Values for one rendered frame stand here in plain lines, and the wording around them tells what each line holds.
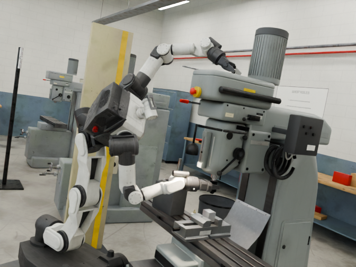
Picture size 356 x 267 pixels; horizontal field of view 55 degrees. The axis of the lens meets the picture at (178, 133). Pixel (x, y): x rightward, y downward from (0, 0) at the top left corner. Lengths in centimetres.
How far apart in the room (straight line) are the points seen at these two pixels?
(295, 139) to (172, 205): 92
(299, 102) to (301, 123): 516
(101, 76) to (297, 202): 214
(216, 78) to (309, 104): 519
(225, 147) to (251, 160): 20
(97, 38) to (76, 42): 752
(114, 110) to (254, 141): 82
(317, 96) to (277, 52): 475
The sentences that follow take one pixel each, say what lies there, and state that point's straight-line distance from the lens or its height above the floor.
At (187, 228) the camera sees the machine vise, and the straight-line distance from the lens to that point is 200.
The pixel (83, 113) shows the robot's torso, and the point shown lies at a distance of 222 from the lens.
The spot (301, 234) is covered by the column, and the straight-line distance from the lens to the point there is 248.
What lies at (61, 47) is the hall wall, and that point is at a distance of 1087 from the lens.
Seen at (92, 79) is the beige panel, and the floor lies 177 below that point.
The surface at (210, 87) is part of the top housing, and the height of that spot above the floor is 179.
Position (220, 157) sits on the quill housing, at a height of 142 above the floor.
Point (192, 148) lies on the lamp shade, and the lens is 187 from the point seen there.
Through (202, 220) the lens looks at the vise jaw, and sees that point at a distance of 206.
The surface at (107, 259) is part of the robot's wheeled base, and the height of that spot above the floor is 61.
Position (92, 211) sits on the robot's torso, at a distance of 232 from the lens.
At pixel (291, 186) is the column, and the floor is 129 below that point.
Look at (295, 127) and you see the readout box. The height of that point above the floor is 166.
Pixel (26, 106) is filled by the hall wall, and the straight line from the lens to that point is 1070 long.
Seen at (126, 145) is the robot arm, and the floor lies 142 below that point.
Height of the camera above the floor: 169
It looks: 5 degrees down
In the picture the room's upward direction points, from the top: 9 degrees clockwise
